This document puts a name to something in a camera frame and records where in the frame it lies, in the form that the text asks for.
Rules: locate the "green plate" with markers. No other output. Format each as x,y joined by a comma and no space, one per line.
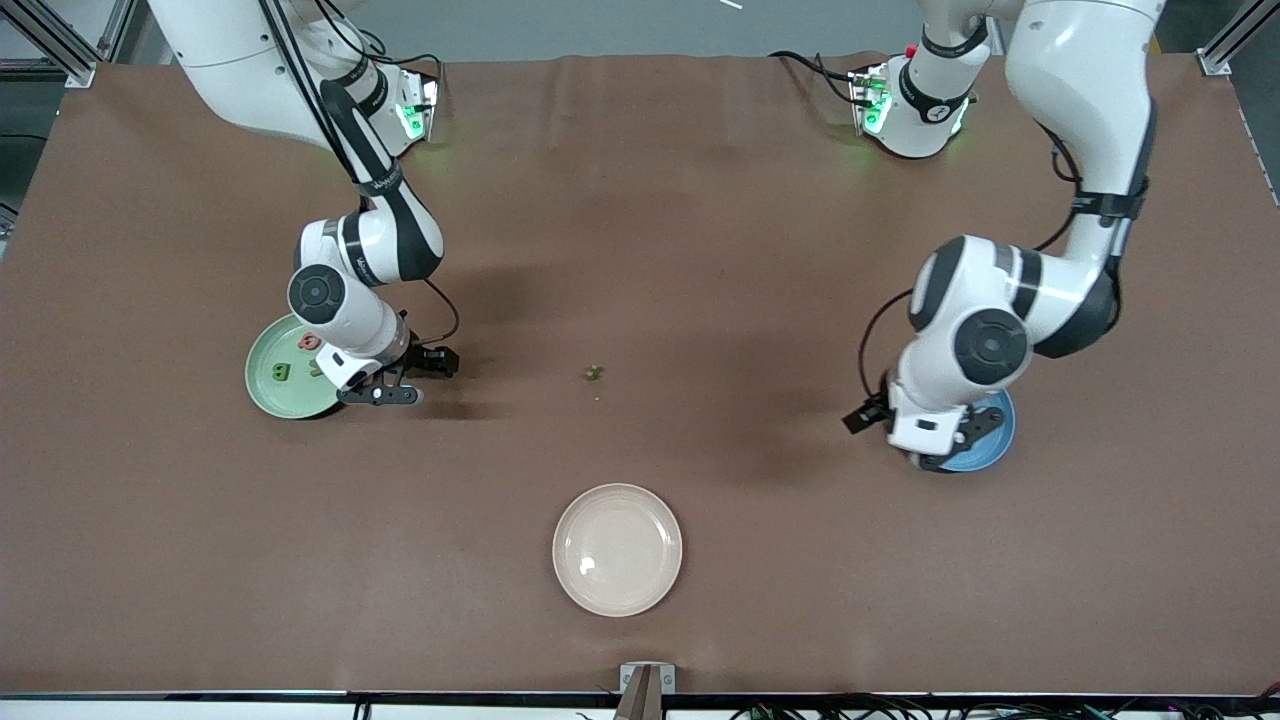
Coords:
270,400

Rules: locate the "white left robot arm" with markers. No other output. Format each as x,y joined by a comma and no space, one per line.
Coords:
1080,90

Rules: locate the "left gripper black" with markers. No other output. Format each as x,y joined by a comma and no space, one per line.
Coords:
872,409

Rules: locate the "white black table edge rail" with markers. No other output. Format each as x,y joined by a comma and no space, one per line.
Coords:
200,710

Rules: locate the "beige plate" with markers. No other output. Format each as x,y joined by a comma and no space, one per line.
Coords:
617,550

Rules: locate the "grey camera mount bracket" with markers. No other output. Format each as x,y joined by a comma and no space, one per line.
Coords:
626,678

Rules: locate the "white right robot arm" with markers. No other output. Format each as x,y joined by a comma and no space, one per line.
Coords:
240,70

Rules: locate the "pink uppercase letter Q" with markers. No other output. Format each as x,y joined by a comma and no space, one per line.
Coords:
302,343

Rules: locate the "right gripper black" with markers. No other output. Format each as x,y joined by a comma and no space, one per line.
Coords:
424,359

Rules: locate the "brown table mat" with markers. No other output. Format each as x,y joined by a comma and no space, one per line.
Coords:
700,600

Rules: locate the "blue plate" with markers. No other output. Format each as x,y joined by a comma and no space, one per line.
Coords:
995,450

